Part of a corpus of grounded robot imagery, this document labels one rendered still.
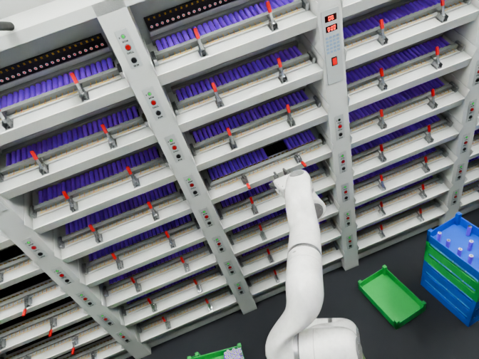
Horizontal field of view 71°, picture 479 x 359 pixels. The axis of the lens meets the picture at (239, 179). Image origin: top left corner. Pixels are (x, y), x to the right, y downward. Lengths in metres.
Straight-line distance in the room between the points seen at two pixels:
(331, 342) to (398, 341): 1.25
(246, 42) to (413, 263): 1.69
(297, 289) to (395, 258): 1.62
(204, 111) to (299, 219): 0.59
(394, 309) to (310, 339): 1.34
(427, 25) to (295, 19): 0.58
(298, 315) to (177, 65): 0.89
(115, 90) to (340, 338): 1.01
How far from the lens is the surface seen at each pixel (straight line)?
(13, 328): 2.21
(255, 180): 1.55
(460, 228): 2.06
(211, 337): 2.26
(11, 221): 1.59
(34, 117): 1.35
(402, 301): 2.22
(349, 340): 0.90
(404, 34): 1.62
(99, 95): 1.28
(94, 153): 1.38
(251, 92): 1.36
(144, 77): 1.24
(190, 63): 1.25
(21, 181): 1.49
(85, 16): 1.21
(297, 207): 0.99
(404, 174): 2.07
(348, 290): 2.25
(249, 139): 1.45
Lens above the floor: 1.92
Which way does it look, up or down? 38 degrees down
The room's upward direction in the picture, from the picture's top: 19 degrees counter-clockwise
